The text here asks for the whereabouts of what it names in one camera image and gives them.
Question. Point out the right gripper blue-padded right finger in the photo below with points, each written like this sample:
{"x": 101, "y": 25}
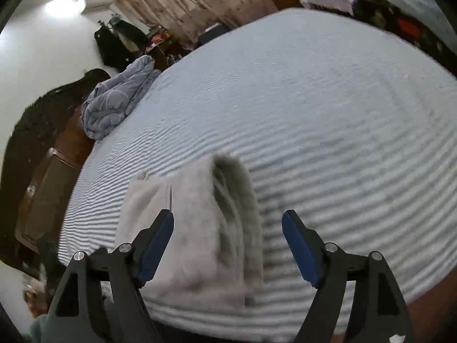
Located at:
{"x": 378, "y": 312}

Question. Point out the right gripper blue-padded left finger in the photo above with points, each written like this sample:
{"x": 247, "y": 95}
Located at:
{"x": 77, "y": 312}

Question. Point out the light grey fleece pants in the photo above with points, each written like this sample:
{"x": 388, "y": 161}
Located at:
{"x": 214, "y": 258}

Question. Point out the dark wooden headboard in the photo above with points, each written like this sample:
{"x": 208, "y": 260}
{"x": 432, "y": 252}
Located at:
{"x": 33, "y": 135}

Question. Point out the grey white striped bed sheet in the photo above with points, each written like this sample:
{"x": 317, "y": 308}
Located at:
{"x": 350, "y": 126}

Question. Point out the folded grey blue quilt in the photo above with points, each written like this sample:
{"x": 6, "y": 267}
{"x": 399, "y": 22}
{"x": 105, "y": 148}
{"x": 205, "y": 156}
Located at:
{"x": 113, "y": 100}

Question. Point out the white wall air conditioner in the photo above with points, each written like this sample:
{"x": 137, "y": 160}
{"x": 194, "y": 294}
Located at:
{"x": 87, "y": 6}

